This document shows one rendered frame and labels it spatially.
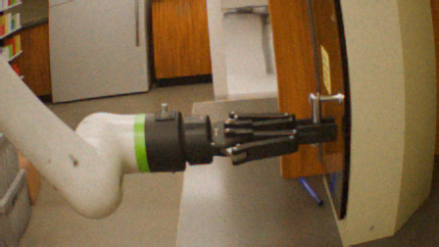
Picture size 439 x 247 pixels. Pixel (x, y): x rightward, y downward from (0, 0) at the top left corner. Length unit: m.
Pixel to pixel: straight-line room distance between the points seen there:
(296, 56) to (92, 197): 0.60
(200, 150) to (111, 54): 5.03
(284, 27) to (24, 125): 0.65
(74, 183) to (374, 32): 0.51
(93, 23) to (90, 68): 0.49
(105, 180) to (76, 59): 5.21
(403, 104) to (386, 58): 0.09
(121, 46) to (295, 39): 4.71
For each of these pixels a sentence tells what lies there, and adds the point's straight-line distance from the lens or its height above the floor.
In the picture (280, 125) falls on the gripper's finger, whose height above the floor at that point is 1.15.
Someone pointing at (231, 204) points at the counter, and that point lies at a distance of 1.23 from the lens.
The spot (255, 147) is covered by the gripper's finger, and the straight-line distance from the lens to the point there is 0.92.
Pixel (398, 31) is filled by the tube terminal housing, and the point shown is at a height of 1.32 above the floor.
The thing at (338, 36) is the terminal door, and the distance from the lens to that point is 0.89.
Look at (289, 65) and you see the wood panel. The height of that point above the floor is 1.18.
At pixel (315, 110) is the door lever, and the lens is 0.95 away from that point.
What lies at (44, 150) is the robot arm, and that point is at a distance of 0.82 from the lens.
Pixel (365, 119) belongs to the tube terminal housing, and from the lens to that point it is 0.93.
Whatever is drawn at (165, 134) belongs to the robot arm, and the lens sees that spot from 0.93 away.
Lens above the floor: 1.46
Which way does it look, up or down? 17 degrees down
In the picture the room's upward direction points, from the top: 5 degrees counter-clockwise
